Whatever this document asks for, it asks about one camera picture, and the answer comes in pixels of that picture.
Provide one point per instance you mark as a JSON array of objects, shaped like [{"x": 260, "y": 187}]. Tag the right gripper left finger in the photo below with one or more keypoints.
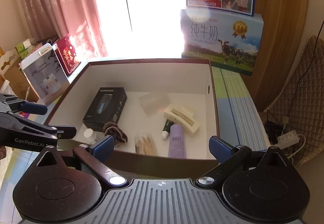
[{"x": 90, "y": 159}]

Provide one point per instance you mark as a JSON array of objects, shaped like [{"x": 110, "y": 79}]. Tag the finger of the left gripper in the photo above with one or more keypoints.
[
  {"x": 65, "y": 132},
  {"x": 33, "y": 108}
]

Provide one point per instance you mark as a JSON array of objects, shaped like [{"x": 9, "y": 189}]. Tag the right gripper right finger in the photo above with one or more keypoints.
[{"x": 231, "y": 160}]

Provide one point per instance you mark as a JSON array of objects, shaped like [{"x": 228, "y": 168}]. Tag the brown velvet scrunchie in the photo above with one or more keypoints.
[{"x": 112, "y": 129}]

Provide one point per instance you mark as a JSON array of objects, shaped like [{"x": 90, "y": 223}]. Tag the black shaver box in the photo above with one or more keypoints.
[{"x": 106, "y": 106}]

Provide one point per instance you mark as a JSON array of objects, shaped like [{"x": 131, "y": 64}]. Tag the bag of cotton swabs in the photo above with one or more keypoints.
[{"x": 144, "y": 145}]

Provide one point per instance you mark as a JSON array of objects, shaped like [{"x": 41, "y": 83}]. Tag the purple cosmetic tube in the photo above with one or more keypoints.
[{"x": 176, "y": 142}]

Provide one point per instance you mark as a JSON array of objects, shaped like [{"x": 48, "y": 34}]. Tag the cream hair claw clip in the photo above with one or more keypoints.
[{"x": 182, "y": 117}]

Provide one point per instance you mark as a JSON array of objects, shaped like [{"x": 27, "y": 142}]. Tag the green white tube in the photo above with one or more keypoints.
[{"x": 166, "y": 130}]

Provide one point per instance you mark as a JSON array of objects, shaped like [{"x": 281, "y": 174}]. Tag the brown cardboard carton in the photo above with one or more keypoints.
[{"x": 11, "y": 71}]

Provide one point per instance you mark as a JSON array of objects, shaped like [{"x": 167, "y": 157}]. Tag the white humidifier box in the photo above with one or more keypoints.
[{"x": 45, "y": 74}]

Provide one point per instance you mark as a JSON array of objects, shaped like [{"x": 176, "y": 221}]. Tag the white power strip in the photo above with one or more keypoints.
[{"x": 288, "y": 139}]

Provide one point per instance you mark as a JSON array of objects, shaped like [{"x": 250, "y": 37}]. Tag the red gift box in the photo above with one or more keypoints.
[{"x": 67, "y": 55}]

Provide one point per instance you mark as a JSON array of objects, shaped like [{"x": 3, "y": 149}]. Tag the large brown cardboard box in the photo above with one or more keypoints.
[{"x": 188, "y": 83}]

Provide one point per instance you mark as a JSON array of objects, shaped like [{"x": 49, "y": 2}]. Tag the quilted brown chair cover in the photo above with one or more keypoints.
[{"x": 299, "y": 105}]

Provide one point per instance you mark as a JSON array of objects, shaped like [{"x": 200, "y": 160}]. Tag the pink curtain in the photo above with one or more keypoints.
[{"x": 78, "y": 19}]

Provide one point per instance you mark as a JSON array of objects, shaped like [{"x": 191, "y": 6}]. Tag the pure milk carton box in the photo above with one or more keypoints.
[{"x": 228, "y": 40}]

